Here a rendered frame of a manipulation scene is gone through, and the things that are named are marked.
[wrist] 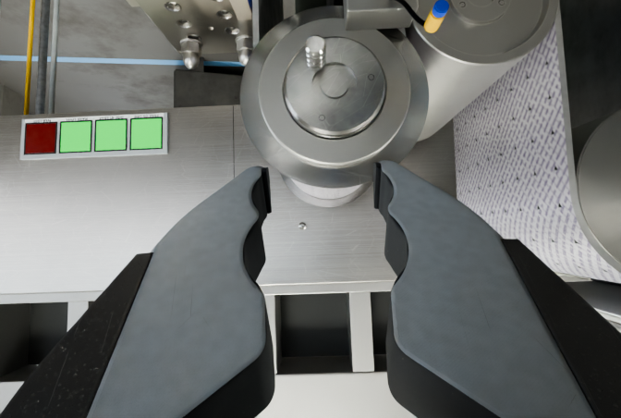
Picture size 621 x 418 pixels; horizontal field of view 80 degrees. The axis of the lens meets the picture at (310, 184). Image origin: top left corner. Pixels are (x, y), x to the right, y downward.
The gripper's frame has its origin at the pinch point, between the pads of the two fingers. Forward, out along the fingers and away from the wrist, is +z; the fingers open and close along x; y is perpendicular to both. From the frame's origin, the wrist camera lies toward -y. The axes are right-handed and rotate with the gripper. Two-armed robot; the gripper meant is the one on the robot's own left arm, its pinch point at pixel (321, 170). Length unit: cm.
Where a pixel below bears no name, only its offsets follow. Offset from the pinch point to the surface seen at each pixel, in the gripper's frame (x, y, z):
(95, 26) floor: -140, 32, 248
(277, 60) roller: -2.9, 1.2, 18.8
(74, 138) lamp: -41, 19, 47
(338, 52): 1.7, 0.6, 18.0
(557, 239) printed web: 19.6, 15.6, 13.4
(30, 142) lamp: -48, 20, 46
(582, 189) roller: 19.7, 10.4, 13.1
